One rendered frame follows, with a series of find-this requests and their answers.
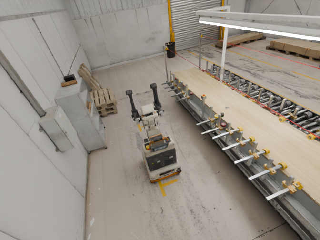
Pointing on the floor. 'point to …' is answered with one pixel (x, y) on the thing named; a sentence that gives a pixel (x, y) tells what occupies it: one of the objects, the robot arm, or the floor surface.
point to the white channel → (254, 21)
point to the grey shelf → (82, 115)
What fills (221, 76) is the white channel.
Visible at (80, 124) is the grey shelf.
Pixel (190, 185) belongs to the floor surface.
